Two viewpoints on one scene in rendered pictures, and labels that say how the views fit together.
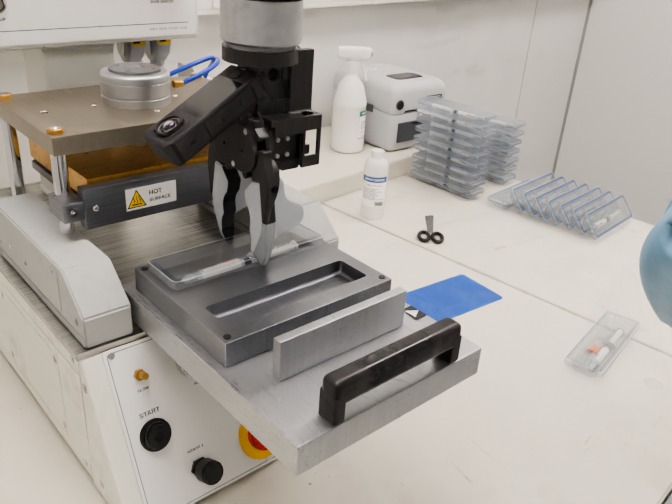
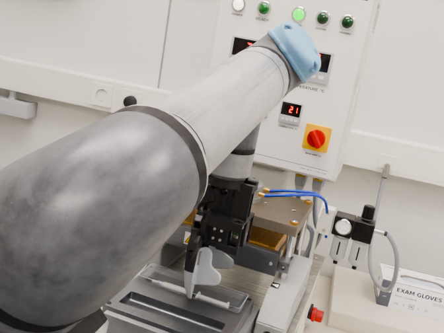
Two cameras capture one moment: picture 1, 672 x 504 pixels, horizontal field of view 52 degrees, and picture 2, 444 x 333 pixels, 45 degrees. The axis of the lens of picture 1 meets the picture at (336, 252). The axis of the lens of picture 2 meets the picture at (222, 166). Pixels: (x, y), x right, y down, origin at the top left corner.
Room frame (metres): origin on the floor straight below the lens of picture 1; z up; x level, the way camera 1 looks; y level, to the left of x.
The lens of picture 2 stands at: (0.23, -0.62, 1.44)
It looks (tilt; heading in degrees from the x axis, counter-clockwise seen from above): 15 degrees down; 60
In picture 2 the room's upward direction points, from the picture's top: 10 degrees clockwise
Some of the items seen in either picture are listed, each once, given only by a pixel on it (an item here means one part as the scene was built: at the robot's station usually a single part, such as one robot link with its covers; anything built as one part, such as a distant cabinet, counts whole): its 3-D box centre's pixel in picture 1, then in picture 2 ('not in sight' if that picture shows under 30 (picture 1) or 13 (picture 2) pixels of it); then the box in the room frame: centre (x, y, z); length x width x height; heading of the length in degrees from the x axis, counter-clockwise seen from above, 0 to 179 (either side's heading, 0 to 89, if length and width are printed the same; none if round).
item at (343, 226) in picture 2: not in sight; (349, 235); (1.04, 0.17, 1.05); 0.15 x 0.05 x 0.15; 133
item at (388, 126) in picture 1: (388, 104); not in sight; (1.77, -0.11, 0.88); 0.25 x 0.20 x 0.17; 42
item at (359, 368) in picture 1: (395, 366); not in sight; (0.47, -0.06, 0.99); 0.15 x 0.02 x 0.04; 133
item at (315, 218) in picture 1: (267, 209); (285, 296); (0.83, 0.09, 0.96); 0.26 x 0.05 x 0.07; 43
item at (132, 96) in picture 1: (141, 113); (252, 206); (0.83, 0.25, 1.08); 0.31 x 0.24 x 0.13; 133
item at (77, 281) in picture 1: (56, 262); (155, 253); (0.65, 0.30, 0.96); 0.25 x 0.05 x 0.07; 43
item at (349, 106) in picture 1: (351, 99); not in sight; (1.64, -0.01, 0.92); 0.09 x 0.08 x 0.25; 93
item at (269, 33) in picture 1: (259, 22); (228, 162); (0.65, 0.09, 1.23); 0.08 x 0.08 x 0.05
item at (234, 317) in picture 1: (264, 283); (181, 307); (0.60, 0.07, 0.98); 0.20 x 0.17 x 0.03; 133
